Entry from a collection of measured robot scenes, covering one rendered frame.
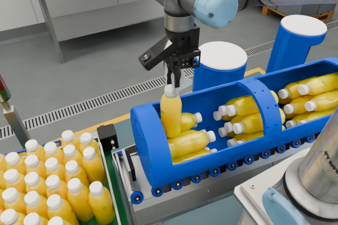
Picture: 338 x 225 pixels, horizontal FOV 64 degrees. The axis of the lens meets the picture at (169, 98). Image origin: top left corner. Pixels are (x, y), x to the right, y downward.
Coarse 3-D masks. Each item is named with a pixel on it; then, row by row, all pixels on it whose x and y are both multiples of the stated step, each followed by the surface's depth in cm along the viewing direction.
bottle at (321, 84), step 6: (336, 72) 111; (312, 78) 109; (318, 78) 108; (324, 78) 108; (330, 78) 108; (336, 78) 109; (306, 84) 107; (312, 84) 106; (318, 84) 106; (324, 84) 107; (330, 84) 108; (336, 84) 109; (312, 90) 106; (318, 90) 106; (324, 90) 108; (330, 90) 110
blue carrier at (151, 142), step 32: (320, 64) 120; (192, 96) 105; (224, 96) 114; (256, 96) 92; (160, 128) 82; (192, 128) 113; (288, 128) 95; (320, 128) 102; (160, 160) 81; (192, 160) 85; (224, 160) 91
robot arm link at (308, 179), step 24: (336, 120) 36; (336, 144) 36; (288, 168) 50; (312, 168) 42; (336, 168) 38; (264, 192) 53; (288, 192) 47; (312, 192) 44; (336, 192) 41; (288, 216) 47; (312, 216) 45; (336, 216) 44
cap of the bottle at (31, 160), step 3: (30, 156) 90; (33, 156) 90; (36, 156) 90; (27, 159) 90; (30, 159) 90; (33, 159) 90; (36, 159) 90; (27, 162) 89; (30, 162) 89; (33, 162) 89; (36, 162) 90; (27, 165) 89; (30, 165) 89; (33, 165) 89
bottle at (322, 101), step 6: (336, 90) 109; (318, 96) 107; (324, 96) 106; (330, 96) 106; (336, 96) 106; (318, 102) 105; (324, 102) 105; (330, 102) 105; (336, 102) 106; (318, 108) 106; (324, 108) 106; (330, 108) 108
